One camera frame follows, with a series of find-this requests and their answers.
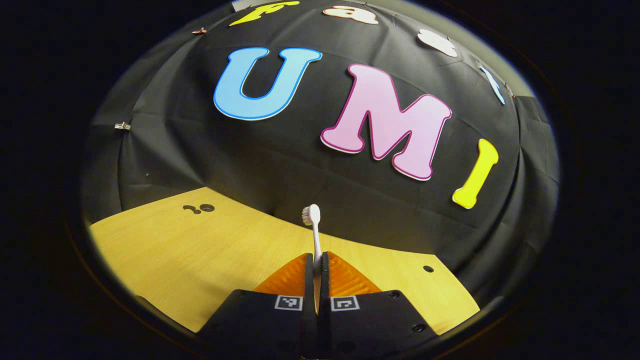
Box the wooden desktop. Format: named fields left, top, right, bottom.
left=89, top=186, right=481, bottom=336

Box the white toothbrush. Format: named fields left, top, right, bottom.
left=301, top=203, right=323, bottom=313

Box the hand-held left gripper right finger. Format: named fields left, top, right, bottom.
left=320, top=251, right=438, bottom=358

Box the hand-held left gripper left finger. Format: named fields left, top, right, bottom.
left=197, top=252, right=319, bottom=358

